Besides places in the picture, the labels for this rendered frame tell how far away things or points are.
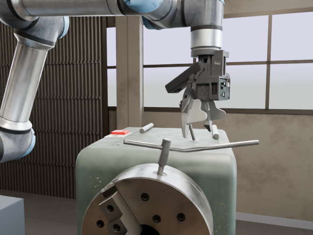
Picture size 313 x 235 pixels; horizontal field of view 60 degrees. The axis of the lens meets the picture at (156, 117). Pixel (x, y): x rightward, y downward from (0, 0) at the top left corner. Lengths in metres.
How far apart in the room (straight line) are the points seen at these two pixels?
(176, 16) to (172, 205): 0.43
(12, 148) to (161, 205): 0.53
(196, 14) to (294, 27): 2.57
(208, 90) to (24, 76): 0.55
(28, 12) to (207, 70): 0.44
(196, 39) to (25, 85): 0.53
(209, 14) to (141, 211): 0.47
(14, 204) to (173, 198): 0.51
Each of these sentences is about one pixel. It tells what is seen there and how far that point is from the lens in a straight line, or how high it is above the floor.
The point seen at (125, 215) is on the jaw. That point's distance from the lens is 0.63.
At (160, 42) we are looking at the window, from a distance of 3.27.
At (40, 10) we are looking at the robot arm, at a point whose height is 1.61.
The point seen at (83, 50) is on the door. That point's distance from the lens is 3.65.
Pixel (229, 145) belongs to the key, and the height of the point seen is 1.30.
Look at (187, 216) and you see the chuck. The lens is 0.64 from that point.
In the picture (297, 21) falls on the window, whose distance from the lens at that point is 3.21.
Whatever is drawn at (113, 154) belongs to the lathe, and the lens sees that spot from 0.83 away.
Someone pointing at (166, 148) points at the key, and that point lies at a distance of 0.63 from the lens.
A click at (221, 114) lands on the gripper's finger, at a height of 1.37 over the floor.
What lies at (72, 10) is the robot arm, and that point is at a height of 1.61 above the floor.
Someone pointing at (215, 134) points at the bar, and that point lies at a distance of 1.03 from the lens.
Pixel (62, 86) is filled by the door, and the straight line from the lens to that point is 3.79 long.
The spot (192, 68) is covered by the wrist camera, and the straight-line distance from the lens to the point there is 0.67.
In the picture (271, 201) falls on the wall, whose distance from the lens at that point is 3.34.
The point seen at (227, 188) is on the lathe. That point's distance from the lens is 0.78.
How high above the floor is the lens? 1.43
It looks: 5 degrees down
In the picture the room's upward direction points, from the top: straight up
